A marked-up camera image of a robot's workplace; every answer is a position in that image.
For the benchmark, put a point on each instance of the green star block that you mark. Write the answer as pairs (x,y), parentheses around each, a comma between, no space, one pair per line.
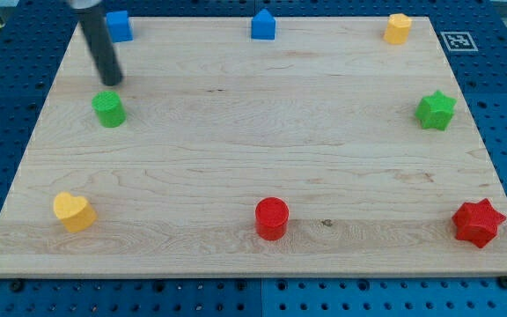
(435,111)

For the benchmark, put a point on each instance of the red cylinder block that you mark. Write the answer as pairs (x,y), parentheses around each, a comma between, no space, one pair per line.
(271,218)

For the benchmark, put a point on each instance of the yellow heart block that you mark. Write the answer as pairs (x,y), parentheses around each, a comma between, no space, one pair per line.
(75,212)

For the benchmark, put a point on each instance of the red star block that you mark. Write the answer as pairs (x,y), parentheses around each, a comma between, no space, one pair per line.
(477,223)

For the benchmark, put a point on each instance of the yellow hexagon block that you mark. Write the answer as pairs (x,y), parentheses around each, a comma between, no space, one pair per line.
(397,29)

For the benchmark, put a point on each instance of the green cylinder block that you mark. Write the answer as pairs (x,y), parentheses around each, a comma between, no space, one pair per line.
(109,109)

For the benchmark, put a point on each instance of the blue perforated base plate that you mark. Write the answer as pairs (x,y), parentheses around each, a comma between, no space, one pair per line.
(32,44)

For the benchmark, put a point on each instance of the blue cube block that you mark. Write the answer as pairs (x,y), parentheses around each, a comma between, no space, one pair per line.
(118,26)

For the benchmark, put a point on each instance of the blue house-shaped block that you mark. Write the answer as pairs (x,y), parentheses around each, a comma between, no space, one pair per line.
(263,26)

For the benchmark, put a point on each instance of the white fiducial marker tag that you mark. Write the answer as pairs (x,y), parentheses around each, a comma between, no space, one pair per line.
(459,42)

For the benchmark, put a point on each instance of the wooden board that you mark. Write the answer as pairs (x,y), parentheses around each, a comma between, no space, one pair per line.
(322,117)

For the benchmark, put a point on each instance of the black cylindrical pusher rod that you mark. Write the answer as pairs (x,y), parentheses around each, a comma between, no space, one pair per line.
(91,18)

